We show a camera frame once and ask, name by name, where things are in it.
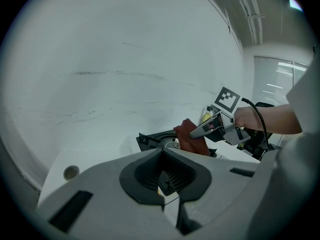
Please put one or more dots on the window with blinds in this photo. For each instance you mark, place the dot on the window with blinds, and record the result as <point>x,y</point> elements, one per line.
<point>275,81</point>

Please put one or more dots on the ceiling light panel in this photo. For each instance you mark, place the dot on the ceiling light panel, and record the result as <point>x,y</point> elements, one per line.
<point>296,4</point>

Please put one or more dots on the white ceiling pipes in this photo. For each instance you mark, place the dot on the white ceiling pipes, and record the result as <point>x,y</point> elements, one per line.
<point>252,14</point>

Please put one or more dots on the yellow oil bottle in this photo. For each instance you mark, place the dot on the yellow oil bottle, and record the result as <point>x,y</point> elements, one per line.
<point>207,116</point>

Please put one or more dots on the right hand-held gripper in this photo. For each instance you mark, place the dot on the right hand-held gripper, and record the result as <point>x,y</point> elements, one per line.
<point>227,100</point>

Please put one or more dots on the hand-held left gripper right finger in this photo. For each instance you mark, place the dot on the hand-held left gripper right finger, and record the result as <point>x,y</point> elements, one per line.
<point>220,184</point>

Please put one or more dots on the reddish-brown cloth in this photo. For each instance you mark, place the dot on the reddish-brown cloth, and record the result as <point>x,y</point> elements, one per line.
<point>190,141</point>

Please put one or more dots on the white portable gas stove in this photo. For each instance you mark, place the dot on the white portable gas stove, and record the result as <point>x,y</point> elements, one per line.
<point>150,140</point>

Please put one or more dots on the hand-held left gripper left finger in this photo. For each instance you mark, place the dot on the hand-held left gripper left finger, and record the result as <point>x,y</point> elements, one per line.
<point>105,184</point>

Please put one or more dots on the person's right forearm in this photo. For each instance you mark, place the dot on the person's right forearm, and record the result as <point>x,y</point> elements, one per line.
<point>272,120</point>

